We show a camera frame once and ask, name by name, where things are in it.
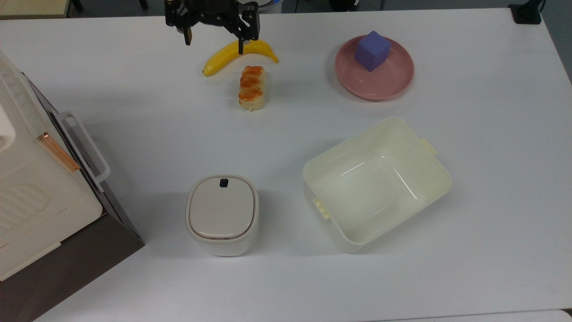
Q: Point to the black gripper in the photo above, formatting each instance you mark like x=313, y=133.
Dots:
x=203, y=11

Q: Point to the purple foam cube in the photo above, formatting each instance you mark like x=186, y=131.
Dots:
x=373, y=50

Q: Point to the yellow toy banana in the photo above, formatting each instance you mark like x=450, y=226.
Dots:
x=223, y=57

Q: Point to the toy bread with orange glaze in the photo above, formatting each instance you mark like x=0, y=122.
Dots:
x=251, y=87

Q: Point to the pink plastic plate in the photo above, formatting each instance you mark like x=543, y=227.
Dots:
x=380, y=80

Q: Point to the white lidded trash bin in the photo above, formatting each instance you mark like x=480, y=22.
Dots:
x=222, y=214

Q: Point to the wooden desk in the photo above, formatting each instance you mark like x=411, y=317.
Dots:
x=31, y=8

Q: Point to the cream open plastic box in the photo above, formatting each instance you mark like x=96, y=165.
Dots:
x=375, y=188

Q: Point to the cream toy appliance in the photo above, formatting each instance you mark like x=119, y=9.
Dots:
x=31, y=188

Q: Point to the dark brown crate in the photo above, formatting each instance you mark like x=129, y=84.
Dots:
x=76, y=268

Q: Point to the black table clamp mount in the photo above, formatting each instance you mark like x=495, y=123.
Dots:
x=527, y=13

